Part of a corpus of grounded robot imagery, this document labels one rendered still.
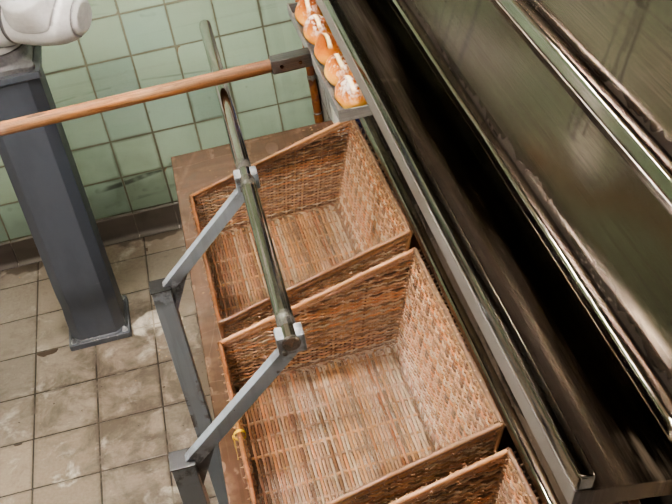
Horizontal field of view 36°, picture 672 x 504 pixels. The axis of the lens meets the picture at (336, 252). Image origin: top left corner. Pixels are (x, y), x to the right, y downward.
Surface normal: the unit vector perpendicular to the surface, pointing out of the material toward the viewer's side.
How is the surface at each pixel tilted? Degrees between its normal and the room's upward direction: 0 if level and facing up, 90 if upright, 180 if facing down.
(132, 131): 90
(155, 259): 0
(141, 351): 0
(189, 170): 0
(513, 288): 11
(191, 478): 90
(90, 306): 90
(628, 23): 70
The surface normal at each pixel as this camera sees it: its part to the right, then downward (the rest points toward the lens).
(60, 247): 0.22, 0.58
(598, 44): -0.96, -0.04
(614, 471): 0.06, -0.81
